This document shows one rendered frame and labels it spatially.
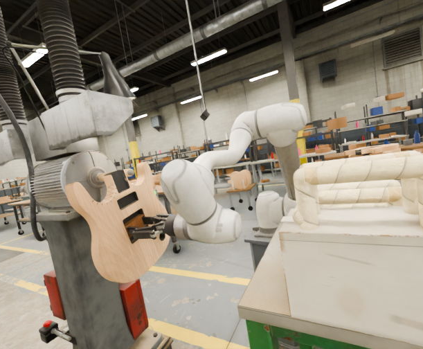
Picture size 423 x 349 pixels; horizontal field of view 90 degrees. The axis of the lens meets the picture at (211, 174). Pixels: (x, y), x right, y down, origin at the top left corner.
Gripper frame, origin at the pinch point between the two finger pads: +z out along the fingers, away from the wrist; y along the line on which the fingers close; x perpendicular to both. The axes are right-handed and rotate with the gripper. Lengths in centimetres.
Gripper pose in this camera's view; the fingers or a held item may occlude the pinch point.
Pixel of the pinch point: (137, 225)
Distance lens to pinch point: 87.8
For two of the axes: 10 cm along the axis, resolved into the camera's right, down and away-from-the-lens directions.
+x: -2.5, -9.4, -2.2
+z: -8.7, 1.1, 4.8
